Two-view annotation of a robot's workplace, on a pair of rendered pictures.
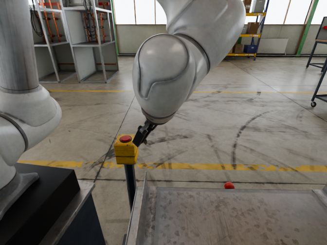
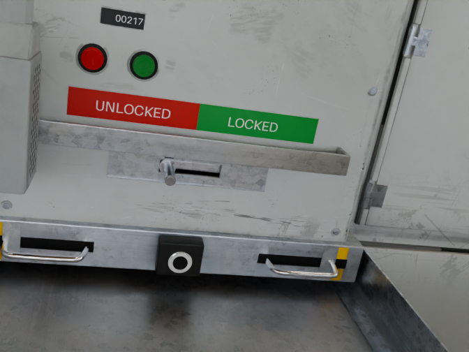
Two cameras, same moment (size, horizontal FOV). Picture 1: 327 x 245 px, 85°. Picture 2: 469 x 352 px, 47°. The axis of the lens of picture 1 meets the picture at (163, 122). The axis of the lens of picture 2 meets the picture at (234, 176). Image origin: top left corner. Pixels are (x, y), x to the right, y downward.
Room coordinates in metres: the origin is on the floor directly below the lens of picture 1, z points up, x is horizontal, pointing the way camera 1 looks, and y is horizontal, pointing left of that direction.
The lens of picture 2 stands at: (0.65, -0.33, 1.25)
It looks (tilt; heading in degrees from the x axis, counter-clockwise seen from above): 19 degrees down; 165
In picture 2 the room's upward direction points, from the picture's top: 10 degrees clockwise
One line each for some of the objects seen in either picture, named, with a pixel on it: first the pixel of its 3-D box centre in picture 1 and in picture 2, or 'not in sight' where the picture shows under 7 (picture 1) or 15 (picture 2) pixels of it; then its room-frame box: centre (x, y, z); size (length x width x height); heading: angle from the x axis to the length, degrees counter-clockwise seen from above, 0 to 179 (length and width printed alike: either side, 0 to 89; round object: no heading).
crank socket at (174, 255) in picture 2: not in sight; (179, 257); (0.01, -0.22, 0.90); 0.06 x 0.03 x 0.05; 88
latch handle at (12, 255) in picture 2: not in sight; (45, 248); (0.01, -0.39, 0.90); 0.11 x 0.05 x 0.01; 88
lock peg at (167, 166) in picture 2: not in sight; (169, 165); (0.01, -0.25, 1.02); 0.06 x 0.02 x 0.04; 178
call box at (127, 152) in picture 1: (126, 148); not in sight; (0.60, 0.15, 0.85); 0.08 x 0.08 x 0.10; 88
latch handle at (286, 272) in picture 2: not in sight; (302, 265); (0.02, -0.04, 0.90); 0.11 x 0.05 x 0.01; 88
